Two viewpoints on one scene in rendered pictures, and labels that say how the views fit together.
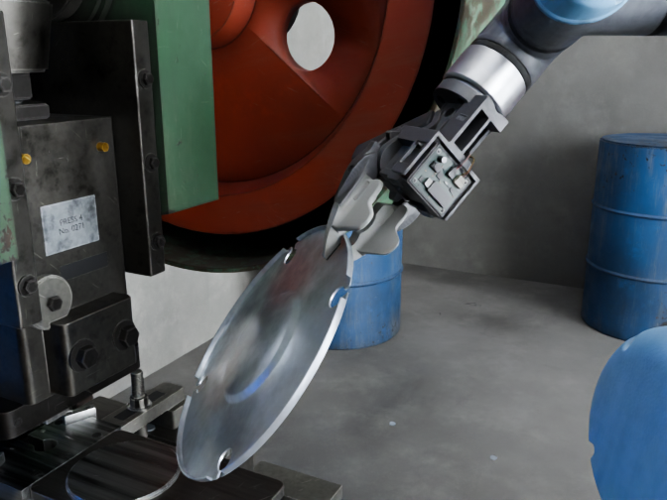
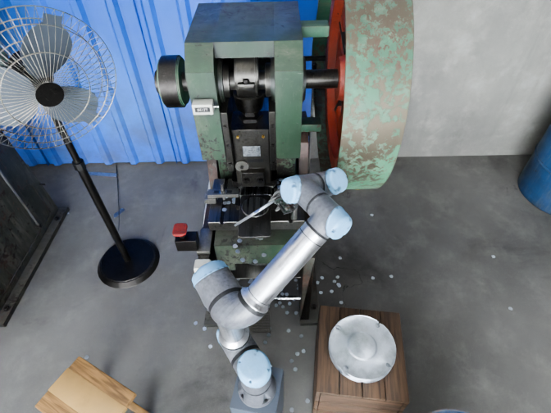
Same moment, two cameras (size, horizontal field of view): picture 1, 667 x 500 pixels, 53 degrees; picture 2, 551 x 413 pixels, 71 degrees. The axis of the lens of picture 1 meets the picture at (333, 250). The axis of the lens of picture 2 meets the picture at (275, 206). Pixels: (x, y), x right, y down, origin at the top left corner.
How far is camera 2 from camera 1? 1.21 m
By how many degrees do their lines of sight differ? 61
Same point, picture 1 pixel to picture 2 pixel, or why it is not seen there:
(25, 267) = (229, 161)
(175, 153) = (280, 145)
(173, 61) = (282, 123)
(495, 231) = not seen: outside the picture
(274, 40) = not seen: hidden behind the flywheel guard
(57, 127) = (248, 130)
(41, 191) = (243, 143)
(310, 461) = (434, 239)
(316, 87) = not seen: hidden behind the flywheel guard
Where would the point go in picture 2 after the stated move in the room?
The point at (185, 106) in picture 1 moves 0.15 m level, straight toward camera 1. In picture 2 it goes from (286, 133) to (254, 150)
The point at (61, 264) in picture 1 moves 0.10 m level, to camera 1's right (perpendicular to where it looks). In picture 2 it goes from (248, 158) to (258, 173)
